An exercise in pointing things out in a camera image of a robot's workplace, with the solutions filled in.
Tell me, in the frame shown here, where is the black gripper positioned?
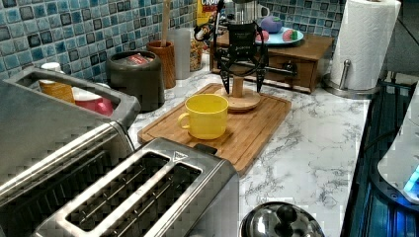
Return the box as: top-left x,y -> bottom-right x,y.
213,21 -> 268,94

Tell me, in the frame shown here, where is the black tea container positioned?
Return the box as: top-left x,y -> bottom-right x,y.
106,50 -> 165,113

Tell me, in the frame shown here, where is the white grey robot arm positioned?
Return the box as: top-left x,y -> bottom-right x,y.
240,35 -> 418,214

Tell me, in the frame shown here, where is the red mug with white lid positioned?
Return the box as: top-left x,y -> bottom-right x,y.
72,87 -> 114,117

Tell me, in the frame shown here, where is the red toy strawberry upper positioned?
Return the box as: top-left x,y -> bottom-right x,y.
255,31 -> 269,41

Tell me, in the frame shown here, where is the red toy strawberry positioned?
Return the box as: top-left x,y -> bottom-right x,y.
255,31 -> 269,41
283,29 -> 298,41

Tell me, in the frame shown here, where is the light blue plate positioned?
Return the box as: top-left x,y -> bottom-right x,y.
255,27 -> 303,45

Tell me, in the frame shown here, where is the wooden drawer box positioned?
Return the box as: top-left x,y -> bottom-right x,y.
209,31 -> 335,95

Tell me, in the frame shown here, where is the yellow plastic mug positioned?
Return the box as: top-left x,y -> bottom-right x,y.
177,94 -> 228,140

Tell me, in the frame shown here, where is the clear jar with cereal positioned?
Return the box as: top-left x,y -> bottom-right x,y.
190,39 -> 203,71

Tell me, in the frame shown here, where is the purple toy fruit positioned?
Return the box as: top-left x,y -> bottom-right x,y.
261,16 -> 283,34

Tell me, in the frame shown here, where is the bamboo cutting board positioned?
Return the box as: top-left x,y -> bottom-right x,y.
137,93 -> 292,176

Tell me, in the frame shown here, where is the red toy strawberry lower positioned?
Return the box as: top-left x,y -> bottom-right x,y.
283,29 -> 298,41

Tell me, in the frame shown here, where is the colourful cereal box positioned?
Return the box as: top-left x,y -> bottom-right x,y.
194,0 -> 224,40

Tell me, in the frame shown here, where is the frosted plastic cup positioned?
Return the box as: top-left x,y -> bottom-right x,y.
168,29 -> 191,80

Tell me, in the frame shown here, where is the brown wooden utensil cup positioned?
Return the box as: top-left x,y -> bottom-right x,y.
146,40 -> 176,89

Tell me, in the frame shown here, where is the steel paper towel holder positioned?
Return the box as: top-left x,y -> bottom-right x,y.
321,59 -> 380,100

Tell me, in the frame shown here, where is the white paper towel roll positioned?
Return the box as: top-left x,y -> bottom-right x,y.
330,0 -> 401,90

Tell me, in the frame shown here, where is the stainless steel two-slot toaster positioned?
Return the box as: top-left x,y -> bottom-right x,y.
33,138 -> 239,237

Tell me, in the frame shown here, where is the steel kettle with black knob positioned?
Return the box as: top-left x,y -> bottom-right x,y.
239,201 -> 325,237

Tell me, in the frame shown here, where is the amber bottle with white cap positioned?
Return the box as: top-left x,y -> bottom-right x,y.
39,62 -> 75,104

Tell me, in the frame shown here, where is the wooden spoon handle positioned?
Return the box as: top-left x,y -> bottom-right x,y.
160,0 -> 171,47

